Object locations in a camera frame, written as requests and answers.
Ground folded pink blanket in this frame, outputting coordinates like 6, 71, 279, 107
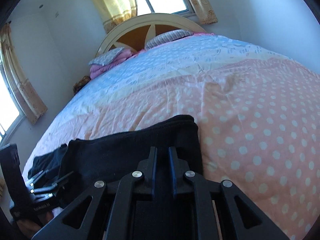
89, 47, 136, 80

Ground brown furry object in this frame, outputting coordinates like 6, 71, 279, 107
73, 75, 91, 95

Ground striped pillow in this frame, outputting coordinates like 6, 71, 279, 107
144, 29, 194, 50

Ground left human hand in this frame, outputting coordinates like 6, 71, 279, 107
17, 211, 54, 239

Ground black pants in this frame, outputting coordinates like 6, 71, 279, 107
27, 114, 205, 210

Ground grey patterned small pillow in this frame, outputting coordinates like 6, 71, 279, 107
88, 47, 125, 66

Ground pink blue polka-dot bedspread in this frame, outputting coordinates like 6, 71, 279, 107
23, 34, 319, 239

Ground right beige curtain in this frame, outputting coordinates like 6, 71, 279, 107
189, 0, 218, 24

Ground cream and wood headboard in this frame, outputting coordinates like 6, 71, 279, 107
96, 13, 206, 56

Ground left side window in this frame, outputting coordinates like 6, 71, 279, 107
0, 62, 24, 144

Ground left window beige curtain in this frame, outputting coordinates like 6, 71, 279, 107
1, 23, 48, 125

